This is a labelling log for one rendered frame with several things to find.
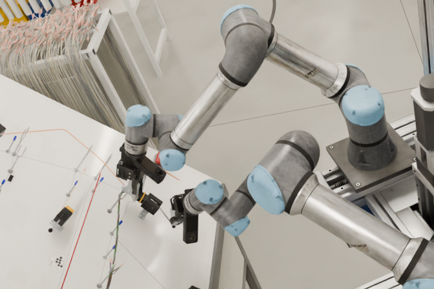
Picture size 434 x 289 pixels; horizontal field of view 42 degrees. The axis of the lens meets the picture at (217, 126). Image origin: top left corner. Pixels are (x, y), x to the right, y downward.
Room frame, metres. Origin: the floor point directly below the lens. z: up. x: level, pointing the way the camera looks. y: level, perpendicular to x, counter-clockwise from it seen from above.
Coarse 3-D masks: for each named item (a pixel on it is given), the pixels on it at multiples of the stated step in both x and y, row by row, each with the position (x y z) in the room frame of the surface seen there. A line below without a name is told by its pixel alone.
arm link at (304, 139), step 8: (288, 136) 1.05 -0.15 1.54; (296, 136) 1.04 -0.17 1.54; (304, 136) 1.03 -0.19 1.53; (312, 136) 1.05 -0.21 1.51; (304, 144) 1.01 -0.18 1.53; (312, 144) 1.01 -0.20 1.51; (312, 152) 1.00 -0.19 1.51; (248, 176) 1.27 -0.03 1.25; (240, 184) 1.28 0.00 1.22; (240, 192) 1.24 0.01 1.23; (248, 192) 1.23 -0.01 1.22
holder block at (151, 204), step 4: (148, 196) 1.45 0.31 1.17; (152, 196) 1.45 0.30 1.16; (148, 200) 1.43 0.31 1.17; (156, 200) 1.44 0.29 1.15; (160, 200) 1.44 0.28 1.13; (144, 204) 1.43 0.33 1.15; (148, 204) 1.42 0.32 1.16; (152, 204) 1.42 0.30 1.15; (156, 204) 1.42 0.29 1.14; (160, 204) 1.43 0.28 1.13; (144, 208) 1.43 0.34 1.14; (148, 208) 1.42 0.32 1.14; (152, 208) 1.41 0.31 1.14; (156, 208) 1.41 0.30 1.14; (152, 212) 1.41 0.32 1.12
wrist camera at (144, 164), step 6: (138, 162) 1.43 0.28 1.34; (144, 162) 1.44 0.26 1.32; (150, 162) 1.45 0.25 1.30; (138, 168) 1.43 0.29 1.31; (144, 168) 1.42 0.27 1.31; (150, 168) 1.42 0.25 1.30; (156, 168) 1.43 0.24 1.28; (150, 174) 1.41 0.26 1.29; (156, 174) 1.41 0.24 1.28; (162, 174) 1.42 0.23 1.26; (156, 180) 1.40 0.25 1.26; (162, 180) 1.40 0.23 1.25
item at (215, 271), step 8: (224, 184) 1.68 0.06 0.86; (224, 192) 1.65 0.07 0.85; (216, 224) 1.49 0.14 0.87; (216, 232) 1.45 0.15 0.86; (224, 232) 1.49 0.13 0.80; (216, 240) 1.42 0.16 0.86; (216, 248) 1.38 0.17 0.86; (216, 256) 1.35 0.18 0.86; (216, 264) 1.33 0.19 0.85; (216, 272) 1.30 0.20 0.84; (216, 280) 1.28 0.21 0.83; (216, 288) 1.25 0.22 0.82
